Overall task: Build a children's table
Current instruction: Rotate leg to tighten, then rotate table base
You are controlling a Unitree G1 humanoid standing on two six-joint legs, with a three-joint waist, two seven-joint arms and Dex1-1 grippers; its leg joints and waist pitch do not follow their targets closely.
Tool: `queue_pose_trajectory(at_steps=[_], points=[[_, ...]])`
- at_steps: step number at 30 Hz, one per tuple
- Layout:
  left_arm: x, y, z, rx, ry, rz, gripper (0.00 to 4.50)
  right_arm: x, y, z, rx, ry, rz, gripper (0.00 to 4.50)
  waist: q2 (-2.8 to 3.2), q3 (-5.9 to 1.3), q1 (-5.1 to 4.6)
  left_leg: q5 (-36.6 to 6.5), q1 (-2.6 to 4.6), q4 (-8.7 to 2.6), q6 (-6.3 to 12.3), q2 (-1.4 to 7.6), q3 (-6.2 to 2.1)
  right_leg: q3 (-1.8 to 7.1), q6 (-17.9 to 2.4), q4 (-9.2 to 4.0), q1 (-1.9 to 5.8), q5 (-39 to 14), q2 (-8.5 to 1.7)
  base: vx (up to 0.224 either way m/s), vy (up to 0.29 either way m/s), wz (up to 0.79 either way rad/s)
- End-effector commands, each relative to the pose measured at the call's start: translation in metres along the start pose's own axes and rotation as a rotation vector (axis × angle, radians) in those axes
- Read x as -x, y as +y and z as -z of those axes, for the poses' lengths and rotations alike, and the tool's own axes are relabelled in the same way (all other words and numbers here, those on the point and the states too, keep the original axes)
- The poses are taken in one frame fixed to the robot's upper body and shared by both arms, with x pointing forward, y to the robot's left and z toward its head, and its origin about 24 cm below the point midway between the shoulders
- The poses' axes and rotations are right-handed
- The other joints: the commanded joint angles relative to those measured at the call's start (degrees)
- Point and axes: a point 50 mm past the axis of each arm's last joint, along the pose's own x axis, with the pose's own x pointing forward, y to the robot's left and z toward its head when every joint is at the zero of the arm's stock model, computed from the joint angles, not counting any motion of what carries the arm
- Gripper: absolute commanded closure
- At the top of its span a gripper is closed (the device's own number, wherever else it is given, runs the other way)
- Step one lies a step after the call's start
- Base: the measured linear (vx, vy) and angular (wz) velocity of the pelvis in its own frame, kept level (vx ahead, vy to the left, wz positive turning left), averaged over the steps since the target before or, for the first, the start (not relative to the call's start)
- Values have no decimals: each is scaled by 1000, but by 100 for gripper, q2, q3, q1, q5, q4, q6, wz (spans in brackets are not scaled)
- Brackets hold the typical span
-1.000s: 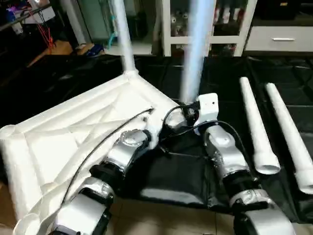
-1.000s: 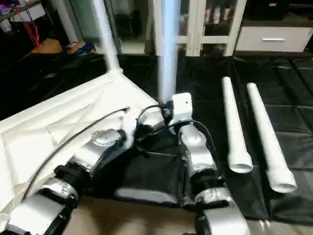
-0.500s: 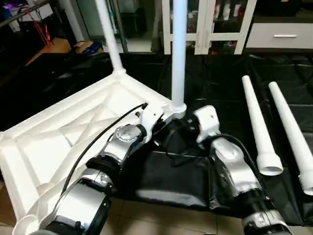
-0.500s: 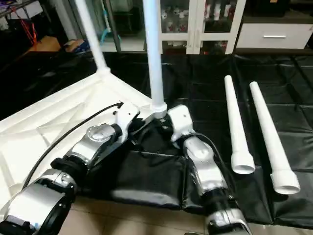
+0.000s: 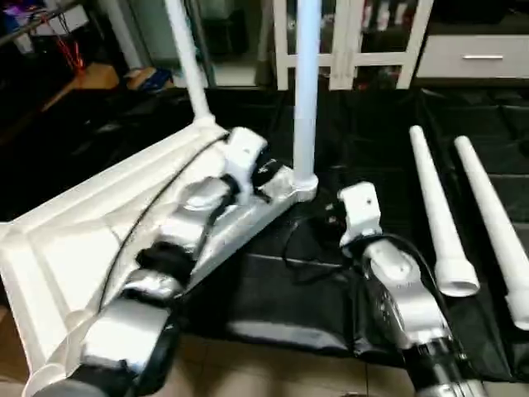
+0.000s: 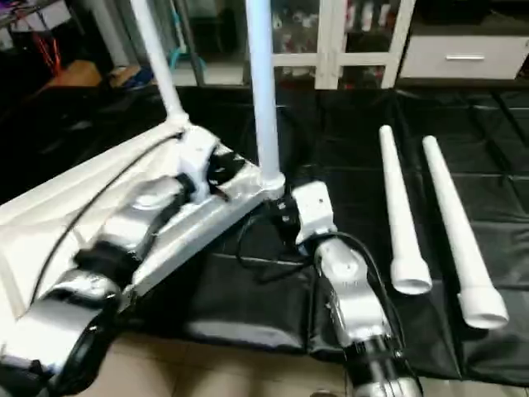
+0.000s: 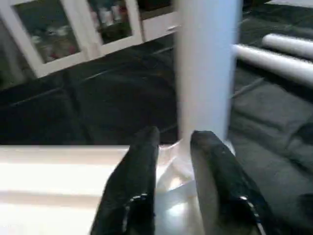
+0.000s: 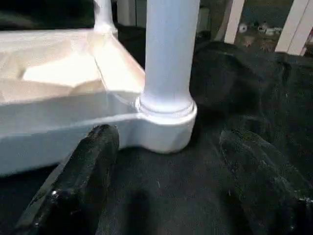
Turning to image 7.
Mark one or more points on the white plastic table leg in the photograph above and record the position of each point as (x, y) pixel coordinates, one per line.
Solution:
(205, 68)
(274, 63)
(288, 45)

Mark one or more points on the white drawer unit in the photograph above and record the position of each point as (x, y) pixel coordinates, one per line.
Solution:
(159, 24)

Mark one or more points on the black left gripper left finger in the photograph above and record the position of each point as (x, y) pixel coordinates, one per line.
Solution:
(129, 191)

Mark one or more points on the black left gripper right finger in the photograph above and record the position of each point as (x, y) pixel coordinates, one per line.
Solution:
(222, 191)

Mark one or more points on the white plastic table top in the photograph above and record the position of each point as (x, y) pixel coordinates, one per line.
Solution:
(63, 186)

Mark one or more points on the white glass-door cabinet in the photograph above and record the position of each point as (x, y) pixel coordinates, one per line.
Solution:
(73, 29)

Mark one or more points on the black work mat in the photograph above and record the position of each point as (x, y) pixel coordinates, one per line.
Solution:
(98, 103)

